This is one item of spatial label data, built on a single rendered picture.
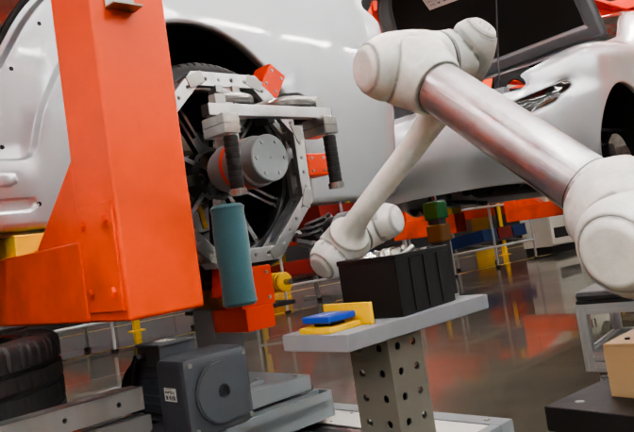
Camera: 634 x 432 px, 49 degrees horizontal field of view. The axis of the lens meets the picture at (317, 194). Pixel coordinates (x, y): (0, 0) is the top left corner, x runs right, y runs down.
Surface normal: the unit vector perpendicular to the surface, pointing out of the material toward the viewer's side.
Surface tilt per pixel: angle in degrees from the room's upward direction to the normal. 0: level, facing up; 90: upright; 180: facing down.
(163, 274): 90
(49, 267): 90
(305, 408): 90
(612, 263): 97
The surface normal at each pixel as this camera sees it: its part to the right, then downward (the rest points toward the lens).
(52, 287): -0.72, 0.06
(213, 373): 0.68, -0.15
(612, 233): -0.79, 0.27
